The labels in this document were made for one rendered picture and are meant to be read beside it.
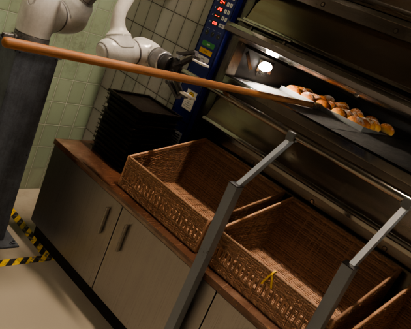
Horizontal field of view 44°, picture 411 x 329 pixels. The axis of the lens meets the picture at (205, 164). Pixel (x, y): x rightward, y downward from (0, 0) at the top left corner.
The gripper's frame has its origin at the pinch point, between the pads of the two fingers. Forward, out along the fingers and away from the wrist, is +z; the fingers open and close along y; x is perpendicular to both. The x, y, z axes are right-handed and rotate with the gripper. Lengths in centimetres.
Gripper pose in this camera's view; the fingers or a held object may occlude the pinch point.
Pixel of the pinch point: (197, 81)
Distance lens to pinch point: 197.4
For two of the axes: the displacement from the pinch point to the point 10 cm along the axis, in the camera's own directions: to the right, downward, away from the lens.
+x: -6.4, -0.2, -7.7
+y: -3.8, 8.8, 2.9
